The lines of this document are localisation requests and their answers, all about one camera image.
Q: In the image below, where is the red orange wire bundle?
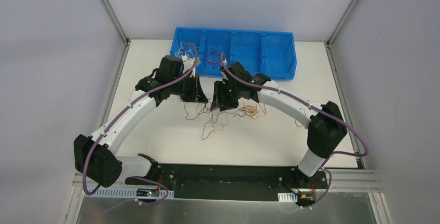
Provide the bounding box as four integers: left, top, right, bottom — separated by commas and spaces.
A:
184, 101, 267, 141

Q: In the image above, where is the white wire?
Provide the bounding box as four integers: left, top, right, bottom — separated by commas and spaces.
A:
173, 41, 191, 60

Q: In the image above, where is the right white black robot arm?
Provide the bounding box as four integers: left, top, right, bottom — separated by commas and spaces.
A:
213, 62, 348, 188

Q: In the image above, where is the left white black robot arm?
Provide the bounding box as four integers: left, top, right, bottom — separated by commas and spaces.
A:
74, 55, 208, 188

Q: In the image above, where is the blue four-compartment plastic bin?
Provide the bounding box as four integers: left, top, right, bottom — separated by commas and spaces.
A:
170, 27, 297, 80

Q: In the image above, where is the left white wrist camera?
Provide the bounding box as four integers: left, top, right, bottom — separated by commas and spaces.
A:
182, 55, 201, 77

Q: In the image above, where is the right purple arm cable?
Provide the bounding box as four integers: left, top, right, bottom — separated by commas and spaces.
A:
219, 53, 369, 168

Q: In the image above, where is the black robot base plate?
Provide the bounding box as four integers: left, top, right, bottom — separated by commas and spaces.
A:
125, 153, 327, 203

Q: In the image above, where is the right white slotted cable duct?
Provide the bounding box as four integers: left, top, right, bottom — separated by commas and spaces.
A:
278, 192, 298, 203

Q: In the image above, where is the white slotted cable duct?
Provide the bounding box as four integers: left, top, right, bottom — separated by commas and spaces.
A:
278, 192, 298, 203
91, 187, 174, 200

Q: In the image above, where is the left white slotted cable duct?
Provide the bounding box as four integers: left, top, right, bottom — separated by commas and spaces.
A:
91, 187, 174, 200

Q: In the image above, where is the aluminium frame rail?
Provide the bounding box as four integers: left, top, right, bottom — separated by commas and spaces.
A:
329, 169, 382, 193

